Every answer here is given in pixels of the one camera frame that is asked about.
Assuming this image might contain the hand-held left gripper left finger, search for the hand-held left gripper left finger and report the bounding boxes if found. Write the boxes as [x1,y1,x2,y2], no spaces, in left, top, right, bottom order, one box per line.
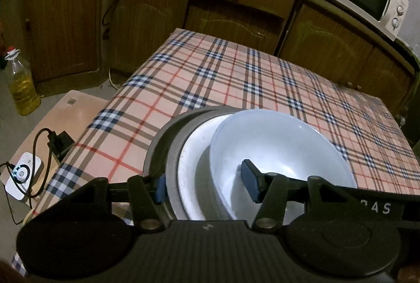
[62,173,171,233]

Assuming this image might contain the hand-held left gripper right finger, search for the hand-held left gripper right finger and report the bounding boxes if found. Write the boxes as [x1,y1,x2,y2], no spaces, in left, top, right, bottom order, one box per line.
[241,158,342,233]

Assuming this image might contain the wide white bowl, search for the wide white bowl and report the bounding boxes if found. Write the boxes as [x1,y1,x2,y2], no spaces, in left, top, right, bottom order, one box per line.
[177,114,237,221]

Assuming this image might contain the small deep white bowl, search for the small deep white bowl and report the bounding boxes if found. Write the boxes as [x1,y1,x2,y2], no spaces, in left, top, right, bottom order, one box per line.
[209,109,359,222]

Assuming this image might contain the deep steel bowl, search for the deep steel bowl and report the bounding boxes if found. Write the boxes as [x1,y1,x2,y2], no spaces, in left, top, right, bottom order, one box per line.
[143,107,243,221]

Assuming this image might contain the plaid tablecloth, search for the plaid tablecloth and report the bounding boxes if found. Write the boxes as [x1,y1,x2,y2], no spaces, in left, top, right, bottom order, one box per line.
[11,28,420,270]

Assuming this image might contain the black power adapter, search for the black power adapter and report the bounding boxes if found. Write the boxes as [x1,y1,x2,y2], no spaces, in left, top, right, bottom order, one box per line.
[48,130,75,159]

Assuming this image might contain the pink flat board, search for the pink flat board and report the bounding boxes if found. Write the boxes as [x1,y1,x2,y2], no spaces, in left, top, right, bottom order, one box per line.
[8,89,109,206]

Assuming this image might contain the white charger device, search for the white charger device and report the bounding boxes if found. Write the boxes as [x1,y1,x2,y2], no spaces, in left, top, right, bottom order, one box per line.
[4,152,44,204]

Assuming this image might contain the wooden two-door cabinet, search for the wooden two-door cabinet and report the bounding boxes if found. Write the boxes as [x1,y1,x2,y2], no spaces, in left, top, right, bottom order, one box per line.
[278,0,418,121]

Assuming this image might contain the cooking oil bottle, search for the cooking oil bottle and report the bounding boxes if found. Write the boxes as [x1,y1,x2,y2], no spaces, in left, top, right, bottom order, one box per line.
[4,46,42,116]

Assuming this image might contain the wooden cabinet with drawers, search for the wooden cabinet with drawers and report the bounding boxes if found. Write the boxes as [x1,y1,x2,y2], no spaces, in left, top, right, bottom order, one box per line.
[110,0,303,74]

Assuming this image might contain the narrow wooden cabinet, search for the narrow wooden cabinet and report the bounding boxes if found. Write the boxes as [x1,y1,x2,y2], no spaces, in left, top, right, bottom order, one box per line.
[20,0,111,97]

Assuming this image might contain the white floor cable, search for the white floor cable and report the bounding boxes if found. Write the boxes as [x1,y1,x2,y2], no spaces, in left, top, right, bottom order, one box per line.
[108,68,120,89]

